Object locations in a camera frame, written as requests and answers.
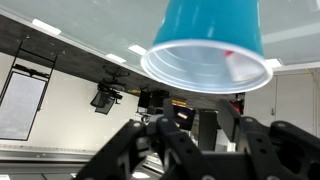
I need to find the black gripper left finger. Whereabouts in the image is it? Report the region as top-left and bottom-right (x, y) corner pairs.
(74, 98), (218, 180)

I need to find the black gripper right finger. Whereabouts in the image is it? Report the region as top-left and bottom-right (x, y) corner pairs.
(215, 98), (320, 180)

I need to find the red and white marker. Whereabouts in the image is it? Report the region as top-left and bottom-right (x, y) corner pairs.
(223, 49), (262, 84)

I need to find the blue plastic cup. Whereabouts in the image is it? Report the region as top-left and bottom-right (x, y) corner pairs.
(139, 0), (275, 95)

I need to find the yellow wooden box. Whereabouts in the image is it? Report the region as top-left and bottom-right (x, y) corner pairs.
(171, 97), (188, 108)

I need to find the red office chair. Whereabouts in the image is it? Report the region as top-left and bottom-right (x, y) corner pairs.
(229, 94), (247, 115)

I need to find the black cart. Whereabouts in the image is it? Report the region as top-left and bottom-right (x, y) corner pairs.
(137, 88), (171, 116)

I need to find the black office chair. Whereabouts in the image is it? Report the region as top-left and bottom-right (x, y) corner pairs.
(89, 81), (125, 116)
(100, 64), (132, 92)

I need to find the whiteboard on black stand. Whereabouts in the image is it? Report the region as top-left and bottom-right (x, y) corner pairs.
(0, 33), (65, 142)

